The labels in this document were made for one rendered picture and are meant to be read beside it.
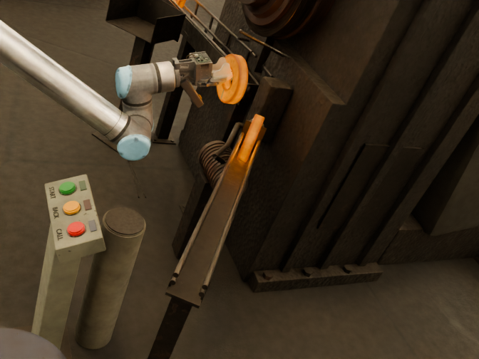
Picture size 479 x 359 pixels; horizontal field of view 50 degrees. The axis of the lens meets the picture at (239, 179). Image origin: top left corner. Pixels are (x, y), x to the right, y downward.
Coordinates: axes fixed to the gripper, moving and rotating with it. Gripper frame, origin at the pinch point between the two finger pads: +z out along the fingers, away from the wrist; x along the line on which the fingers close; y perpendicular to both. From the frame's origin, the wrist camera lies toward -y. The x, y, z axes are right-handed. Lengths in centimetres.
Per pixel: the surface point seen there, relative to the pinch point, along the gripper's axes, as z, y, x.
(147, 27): -8, -24, 86
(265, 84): 15.6, -10.6, 7.3
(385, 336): 57, -103, -52
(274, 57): 26.6, -10.4, 23.9
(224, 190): -15.1, -15.1, -35.4
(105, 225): -49, -20, -34
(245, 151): -3.5, -13.6, -22.3
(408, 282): 90, -113, -26
